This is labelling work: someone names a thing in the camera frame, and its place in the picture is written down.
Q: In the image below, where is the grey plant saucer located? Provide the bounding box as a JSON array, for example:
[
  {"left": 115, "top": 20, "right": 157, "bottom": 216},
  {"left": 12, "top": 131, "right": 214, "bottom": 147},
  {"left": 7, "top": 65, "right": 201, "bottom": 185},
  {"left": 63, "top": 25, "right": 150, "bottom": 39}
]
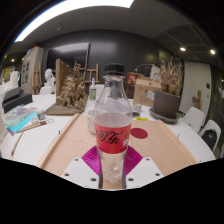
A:
[{"left": 148, "top": 106, "right": 181, "bottom": 125}]

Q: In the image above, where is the golden sculpture on wooden base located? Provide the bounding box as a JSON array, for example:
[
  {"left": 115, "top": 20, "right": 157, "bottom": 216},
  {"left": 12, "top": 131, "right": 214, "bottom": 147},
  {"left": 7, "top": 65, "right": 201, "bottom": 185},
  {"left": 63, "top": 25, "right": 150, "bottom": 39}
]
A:
[{"left": 44, "top": 62, "right": 89, "bottom": 117}]

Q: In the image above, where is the white plaster bust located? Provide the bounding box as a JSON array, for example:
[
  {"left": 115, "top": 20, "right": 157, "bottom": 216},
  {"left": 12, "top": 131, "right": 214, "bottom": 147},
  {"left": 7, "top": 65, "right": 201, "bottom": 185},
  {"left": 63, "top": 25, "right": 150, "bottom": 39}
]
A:
[{"left": 43, "top": 67, "right": 57, "bottom": 89}]

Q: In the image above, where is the wooden-handled paint brush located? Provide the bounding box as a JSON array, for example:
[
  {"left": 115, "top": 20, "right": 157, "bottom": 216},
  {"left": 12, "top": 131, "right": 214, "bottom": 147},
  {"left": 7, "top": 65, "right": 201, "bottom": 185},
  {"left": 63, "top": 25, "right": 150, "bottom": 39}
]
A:
[{"left": 16, "top": 119, "right": 55, "bottom": 134}]

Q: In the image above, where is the beige cabinet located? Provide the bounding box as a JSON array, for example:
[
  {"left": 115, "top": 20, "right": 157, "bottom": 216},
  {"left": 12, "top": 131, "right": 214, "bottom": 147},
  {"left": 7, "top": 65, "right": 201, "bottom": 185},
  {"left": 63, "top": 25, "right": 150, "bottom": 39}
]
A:
[{"left": 20, "top": 46, "right": 45, "bottom": 95}]

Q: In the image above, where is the small white bowl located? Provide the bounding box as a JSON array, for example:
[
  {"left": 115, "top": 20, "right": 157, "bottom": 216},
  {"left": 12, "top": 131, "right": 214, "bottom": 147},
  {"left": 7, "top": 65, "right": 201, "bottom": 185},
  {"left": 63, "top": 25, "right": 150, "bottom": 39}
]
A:
[{"left": 131, "top": 102, "right": 144, "bottom": 113}]

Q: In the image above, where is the flat round red coaster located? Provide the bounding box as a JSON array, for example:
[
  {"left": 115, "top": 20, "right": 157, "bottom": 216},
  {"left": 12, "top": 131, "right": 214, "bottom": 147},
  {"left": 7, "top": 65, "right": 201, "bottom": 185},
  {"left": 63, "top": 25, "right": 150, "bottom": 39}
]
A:
[{"left": 129, "top": 127, "right": 149, "bottom": 140}]

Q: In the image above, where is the upright wooden panel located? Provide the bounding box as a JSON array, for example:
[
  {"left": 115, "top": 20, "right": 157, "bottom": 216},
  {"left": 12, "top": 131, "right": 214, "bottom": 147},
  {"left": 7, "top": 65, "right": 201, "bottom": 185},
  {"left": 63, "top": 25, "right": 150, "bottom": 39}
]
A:
[{"left": 54, "top": 58, "right": 76, "bottom": 98}]

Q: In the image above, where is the long ceiling light panel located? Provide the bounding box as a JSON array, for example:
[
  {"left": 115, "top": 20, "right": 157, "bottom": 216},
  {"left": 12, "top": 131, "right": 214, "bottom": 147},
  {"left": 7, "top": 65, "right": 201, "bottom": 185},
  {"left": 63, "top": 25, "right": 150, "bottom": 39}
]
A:
[{"left": 13, "top": 0, "right": 135, "bottom": 43}]

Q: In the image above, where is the brown cardboard box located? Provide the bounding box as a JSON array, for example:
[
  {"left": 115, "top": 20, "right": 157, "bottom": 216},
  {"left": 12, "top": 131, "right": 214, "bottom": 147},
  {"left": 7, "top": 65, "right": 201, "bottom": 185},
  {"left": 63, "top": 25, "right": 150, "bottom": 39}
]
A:
[{"left": 132, "top": 77, "right": 163, "bottom": 108}]

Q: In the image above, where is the small paint jar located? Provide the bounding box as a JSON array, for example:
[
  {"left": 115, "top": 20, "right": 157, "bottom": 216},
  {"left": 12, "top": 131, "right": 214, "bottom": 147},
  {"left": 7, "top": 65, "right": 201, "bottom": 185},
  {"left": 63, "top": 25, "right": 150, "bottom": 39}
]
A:
[{"left": 35, "top": 108, "right": 47, "bottom": 122}]

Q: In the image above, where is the red box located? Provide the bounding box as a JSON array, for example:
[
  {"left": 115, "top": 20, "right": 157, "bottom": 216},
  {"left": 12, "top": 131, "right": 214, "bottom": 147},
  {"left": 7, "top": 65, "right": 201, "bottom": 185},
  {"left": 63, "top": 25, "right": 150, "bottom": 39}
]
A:
[{"left": 125, "top": 71, "right": 141, "bottom": 86}]

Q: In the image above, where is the small white spray bottle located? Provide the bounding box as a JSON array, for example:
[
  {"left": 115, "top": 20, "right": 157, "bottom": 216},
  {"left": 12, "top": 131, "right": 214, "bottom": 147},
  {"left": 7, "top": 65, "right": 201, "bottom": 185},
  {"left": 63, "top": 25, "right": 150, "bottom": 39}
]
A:
[{"left": 88, "top": 77, "right": 98, "bottom": 101}]

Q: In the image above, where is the wooden figure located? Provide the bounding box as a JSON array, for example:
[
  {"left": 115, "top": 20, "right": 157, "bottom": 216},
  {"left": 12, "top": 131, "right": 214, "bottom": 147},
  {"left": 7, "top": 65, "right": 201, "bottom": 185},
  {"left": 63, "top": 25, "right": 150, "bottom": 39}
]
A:
[{"left": 191, "top": 89, "right": 203, "bottom": 111}]

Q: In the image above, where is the clear red-label drink bottle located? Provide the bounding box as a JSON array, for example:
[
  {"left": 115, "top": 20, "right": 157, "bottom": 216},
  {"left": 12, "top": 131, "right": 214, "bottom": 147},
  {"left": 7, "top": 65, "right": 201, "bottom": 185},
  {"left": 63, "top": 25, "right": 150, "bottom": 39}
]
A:
[{"left": 93, "top": 62, "right": 134, "bottom": 185}]

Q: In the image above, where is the thin wooden stick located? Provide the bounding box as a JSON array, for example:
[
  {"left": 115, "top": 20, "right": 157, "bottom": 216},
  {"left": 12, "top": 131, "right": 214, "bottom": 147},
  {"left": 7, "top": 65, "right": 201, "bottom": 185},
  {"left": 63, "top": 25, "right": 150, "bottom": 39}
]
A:
[{"left": 9, "top": 131, "right": 25, "bottom": 159}]

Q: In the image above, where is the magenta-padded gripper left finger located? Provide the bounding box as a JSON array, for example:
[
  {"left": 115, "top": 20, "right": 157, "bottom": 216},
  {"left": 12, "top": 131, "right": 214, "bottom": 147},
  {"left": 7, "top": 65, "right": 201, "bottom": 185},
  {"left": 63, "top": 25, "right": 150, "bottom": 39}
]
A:
[{"left": 61, "top": 145, "right": 101, "bottom": 190}]

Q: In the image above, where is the dried plant in grey pot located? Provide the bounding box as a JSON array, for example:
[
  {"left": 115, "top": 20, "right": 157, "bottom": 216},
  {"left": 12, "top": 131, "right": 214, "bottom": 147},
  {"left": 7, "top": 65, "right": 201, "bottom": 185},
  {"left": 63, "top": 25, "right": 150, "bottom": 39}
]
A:
[{"left": 152, "top": 55, "right": 185, "bottom": 120}]

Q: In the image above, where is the black case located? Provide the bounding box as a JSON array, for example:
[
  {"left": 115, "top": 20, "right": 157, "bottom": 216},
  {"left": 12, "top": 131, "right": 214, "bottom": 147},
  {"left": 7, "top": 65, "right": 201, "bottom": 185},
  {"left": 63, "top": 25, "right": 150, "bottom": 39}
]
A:
[{"left": 1, "top": 86, "right": 34, "bottom": 114}]

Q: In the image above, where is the wooden drawing board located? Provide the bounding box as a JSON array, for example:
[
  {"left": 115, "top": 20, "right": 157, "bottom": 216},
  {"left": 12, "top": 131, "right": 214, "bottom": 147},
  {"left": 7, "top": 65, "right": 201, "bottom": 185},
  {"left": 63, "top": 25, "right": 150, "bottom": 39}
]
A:
[{"left": 35, "top": 112, "right": 198, "bottom": 178}]

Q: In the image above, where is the wooden easel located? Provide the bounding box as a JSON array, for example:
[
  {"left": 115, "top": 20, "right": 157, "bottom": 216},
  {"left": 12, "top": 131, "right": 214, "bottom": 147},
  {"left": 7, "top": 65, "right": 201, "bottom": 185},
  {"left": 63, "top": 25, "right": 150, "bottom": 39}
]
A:
[{"left": 79, "top": 62, "right": 101, "bottom": 85}]

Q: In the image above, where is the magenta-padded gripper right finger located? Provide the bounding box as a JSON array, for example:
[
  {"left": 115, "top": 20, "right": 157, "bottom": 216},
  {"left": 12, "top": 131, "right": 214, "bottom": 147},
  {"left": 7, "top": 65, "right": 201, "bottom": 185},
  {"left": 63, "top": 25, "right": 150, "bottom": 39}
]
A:
[{"left": 123, "top": 145, "right": 165, "bottom": 190}]

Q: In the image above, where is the white chair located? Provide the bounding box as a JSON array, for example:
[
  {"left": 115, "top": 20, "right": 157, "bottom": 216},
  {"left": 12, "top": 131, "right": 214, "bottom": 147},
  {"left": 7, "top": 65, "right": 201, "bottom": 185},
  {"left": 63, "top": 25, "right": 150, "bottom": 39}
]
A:
[
  {"left": 198, "top": 118, "right": 223, "bottom": 153},
  {"left": 182, "top": 106, "right": 206, "bottom": 134}
]

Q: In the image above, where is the black wall screen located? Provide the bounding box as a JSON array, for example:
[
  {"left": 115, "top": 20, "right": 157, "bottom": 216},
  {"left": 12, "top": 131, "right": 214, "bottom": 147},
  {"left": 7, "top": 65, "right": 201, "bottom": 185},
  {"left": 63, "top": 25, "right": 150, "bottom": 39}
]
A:
[{"left": 45, "top": 42, "right": 91, "bottom": 71}]

